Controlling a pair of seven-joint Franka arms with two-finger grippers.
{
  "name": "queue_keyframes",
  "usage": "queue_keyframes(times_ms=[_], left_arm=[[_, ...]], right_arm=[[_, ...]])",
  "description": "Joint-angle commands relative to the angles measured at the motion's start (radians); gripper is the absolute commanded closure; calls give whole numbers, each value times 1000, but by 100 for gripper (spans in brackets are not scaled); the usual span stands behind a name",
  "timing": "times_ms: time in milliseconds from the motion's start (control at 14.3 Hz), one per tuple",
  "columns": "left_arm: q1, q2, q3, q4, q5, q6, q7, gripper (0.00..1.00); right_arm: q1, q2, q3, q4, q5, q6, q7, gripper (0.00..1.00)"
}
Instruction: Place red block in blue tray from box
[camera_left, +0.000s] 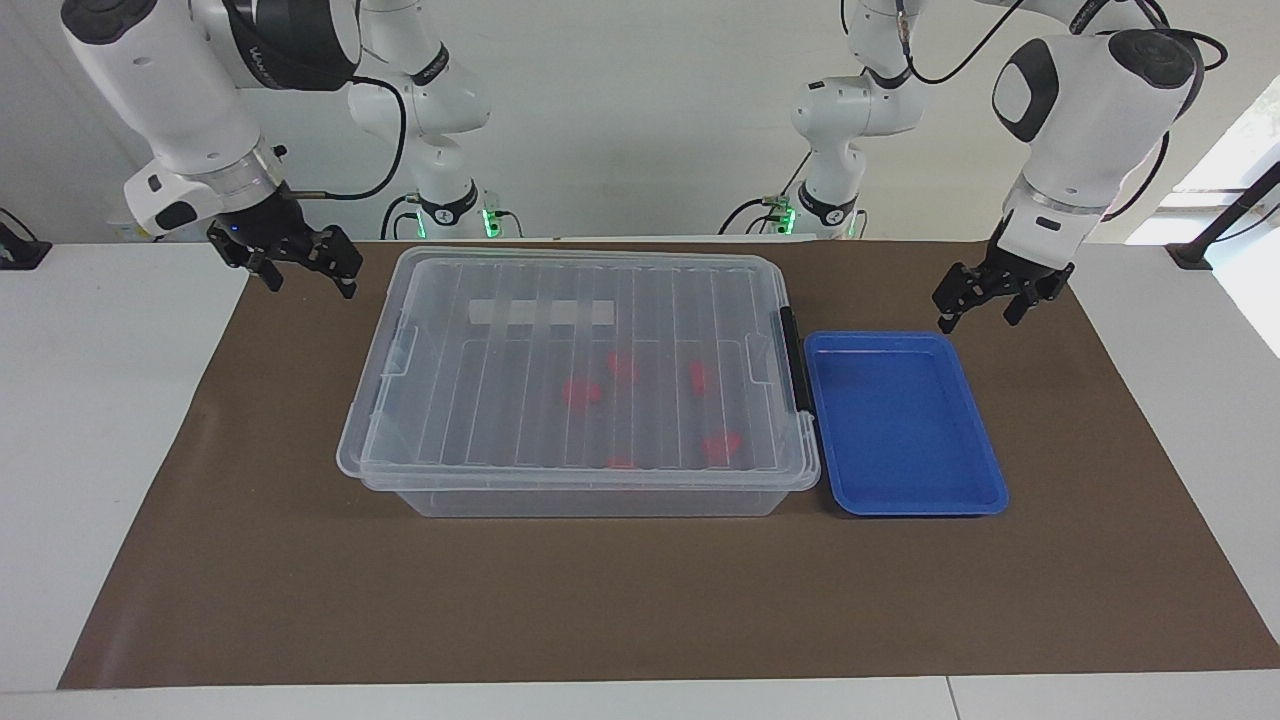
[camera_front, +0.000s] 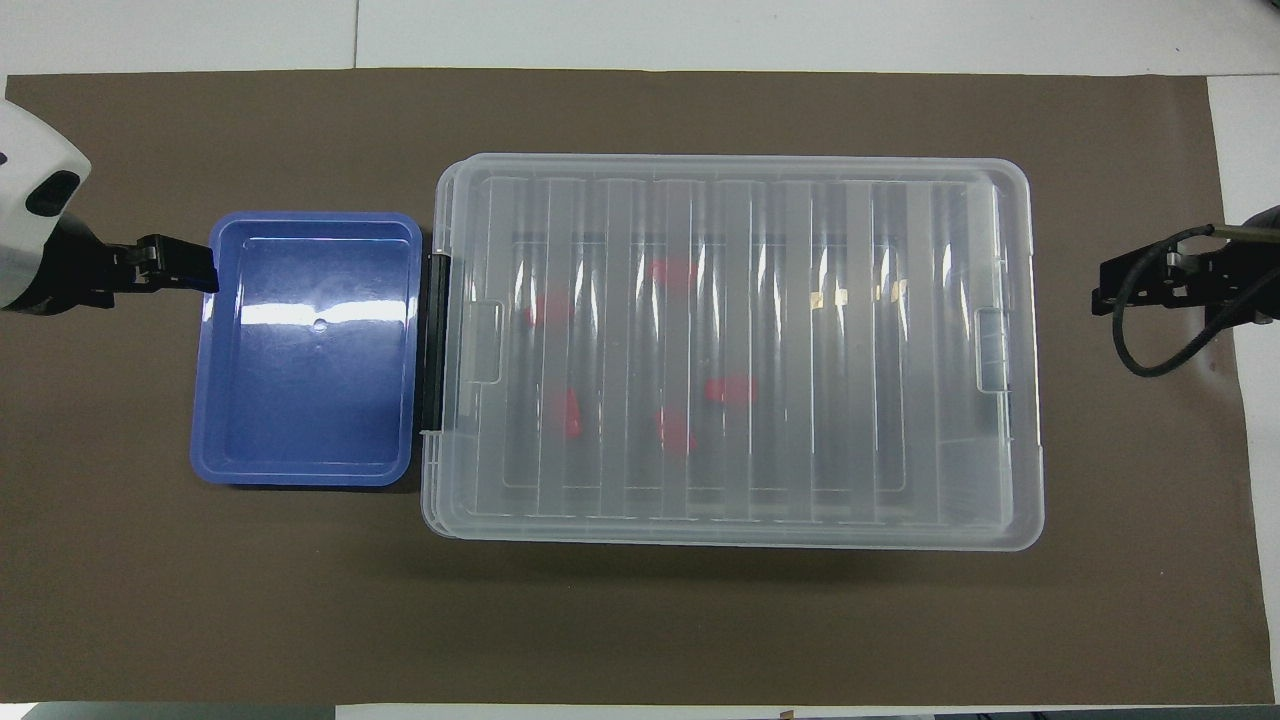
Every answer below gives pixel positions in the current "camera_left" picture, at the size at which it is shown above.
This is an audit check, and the clear plastic storage box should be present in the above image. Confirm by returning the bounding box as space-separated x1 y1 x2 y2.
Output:
337 245 823 519

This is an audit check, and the clear ribbed plastic lid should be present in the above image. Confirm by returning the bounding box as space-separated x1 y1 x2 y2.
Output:
337 246 823 493

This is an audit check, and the black table clamp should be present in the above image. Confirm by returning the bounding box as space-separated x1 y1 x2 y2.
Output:
0 208 53 271

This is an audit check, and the black base cable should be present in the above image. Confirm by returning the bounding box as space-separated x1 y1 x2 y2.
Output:
380 193 426 241
718 150 813 237

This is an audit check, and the black box latch handle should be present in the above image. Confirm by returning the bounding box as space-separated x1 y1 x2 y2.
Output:
778 305 814 415

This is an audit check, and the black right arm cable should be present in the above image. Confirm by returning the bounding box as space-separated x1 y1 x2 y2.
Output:
285 75 409 201

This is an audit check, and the brown table mat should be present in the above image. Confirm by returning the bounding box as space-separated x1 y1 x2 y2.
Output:
57 238 1280 691

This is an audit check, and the black stand with pole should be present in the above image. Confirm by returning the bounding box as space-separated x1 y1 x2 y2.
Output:
1165 160 1280 271

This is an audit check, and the bright window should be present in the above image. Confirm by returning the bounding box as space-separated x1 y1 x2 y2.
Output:
1170 75 1280 196

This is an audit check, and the blue plastic tray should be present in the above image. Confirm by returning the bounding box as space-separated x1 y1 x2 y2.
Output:
803 330 1010 518

